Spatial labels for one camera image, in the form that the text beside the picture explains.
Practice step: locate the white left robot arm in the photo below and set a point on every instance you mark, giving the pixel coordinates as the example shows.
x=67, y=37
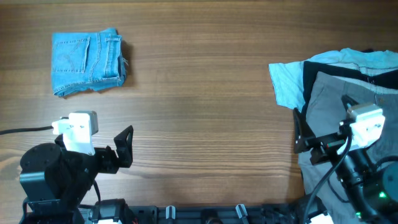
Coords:
x=56, y=180

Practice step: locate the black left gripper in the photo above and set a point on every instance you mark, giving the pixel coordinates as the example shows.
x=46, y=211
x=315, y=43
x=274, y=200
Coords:
x=125, y=152

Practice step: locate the grey trousers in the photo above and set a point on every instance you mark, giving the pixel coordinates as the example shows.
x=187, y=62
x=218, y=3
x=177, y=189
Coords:
x=325, y=110

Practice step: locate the light blue denim jeans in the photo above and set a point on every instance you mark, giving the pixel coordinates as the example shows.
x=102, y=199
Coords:
x=86, y=61

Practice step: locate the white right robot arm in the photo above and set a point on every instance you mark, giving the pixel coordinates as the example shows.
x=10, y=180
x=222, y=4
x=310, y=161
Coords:
x=371, y=188

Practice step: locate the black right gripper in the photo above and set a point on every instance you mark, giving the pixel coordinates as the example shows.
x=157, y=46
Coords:
x=305, y=137

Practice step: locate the black garment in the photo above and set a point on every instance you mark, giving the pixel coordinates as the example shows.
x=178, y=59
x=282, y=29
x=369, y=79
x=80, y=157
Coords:
x=310, y=70

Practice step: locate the light blue t-shirt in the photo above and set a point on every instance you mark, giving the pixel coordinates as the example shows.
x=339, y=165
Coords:
x=293, y=82

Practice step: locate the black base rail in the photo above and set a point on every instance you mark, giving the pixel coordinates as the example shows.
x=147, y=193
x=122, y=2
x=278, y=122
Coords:
x=265, y=213

